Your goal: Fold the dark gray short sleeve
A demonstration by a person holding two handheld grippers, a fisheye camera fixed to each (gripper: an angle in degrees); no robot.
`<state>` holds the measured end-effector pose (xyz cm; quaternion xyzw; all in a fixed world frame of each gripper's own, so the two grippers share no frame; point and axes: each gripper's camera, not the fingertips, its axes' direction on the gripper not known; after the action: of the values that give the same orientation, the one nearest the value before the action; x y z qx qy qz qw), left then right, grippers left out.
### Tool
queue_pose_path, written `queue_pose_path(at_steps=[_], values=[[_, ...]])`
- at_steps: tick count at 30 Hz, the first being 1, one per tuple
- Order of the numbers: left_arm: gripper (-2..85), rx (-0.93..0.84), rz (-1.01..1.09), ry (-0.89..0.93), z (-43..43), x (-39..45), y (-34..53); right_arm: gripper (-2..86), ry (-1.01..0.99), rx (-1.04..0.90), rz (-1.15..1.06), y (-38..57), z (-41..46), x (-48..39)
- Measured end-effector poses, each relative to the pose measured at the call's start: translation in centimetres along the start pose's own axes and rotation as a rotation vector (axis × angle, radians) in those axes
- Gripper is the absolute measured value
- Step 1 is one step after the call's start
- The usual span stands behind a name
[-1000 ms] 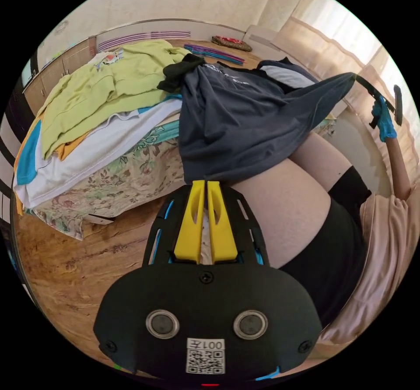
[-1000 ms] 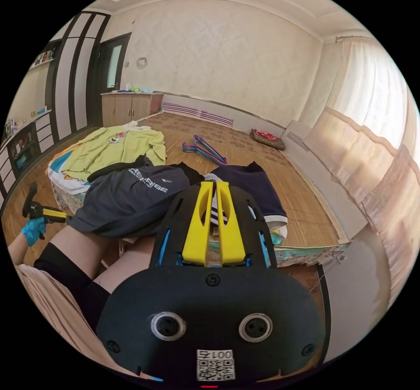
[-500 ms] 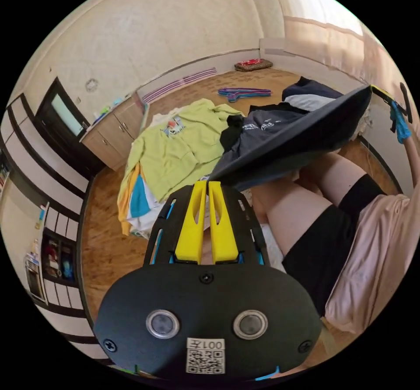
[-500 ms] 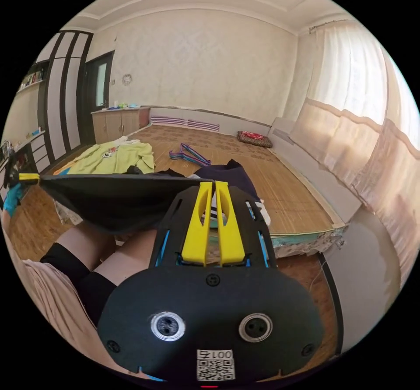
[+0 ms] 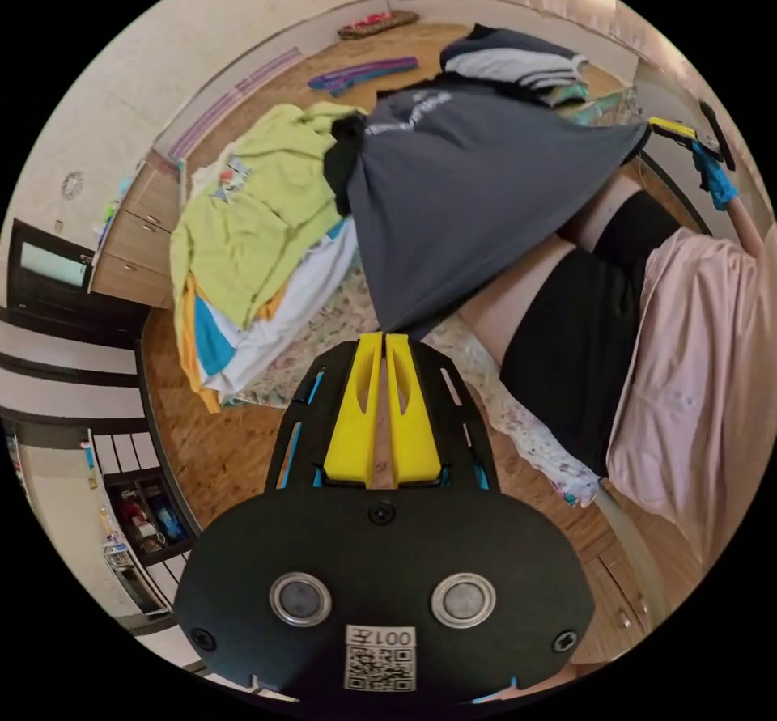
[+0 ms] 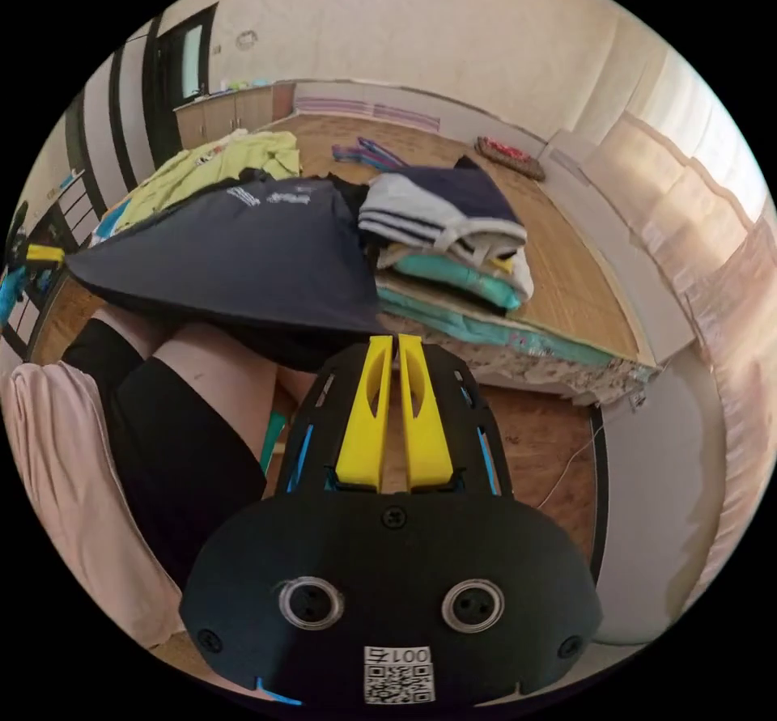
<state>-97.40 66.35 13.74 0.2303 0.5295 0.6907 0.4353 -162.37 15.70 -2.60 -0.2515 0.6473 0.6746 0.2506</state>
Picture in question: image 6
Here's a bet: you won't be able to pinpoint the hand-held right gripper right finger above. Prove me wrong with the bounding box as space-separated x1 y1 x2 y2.
397 334 454 490

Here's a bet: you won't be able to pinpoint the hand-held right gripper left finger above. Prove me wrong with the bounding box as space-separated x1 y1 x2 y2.
336 335 393 486

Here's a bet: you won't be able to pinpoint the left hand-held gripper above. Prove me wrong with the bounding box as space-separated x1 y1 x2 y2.
0 201 66 326

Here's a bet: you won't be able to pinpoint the dark gray short sleeve shirt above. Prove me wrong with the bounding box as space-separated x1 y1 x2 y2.
63 176 397 371

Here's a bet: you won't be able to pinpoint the white wardrobe with black stripes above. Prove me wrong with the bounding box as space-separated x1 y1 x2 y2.
63 44 166 231

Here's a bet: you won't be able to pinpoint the heap of yellow-green clothes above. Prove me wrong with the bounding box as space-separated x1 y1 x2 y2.
113 129 303 231

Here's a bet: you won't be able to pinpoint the bed with woven mat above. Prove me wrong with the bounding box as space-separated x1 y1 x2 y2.
91 112 664 408

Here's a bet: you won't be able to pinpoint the pile of folded clothes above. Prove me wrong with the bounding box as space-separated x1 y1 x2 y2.
356 155 535 316

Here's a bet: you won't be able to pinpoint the wooden cupboard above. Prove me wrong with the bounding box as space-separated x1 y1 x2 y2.
174 82 297 151

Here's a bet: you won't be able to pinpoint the dark framed door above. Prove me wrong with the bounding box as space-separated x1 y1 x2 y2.
150 2 221 118

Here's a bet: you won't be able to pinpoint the purple and blue hangers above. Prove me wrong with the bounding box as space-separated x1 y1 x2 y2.
332 137 409 168

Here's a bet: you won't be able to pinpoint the red patterned cushion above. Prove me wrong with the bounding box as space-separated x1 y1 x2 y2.
475 136 547 183

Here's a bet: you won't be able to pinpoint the beige curtain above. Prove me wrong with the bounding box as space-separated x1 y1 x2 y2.
597 111 777 382

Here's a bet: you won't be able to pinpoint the white cable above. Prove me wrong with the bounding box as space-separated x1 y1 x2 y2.
537 422 603 511

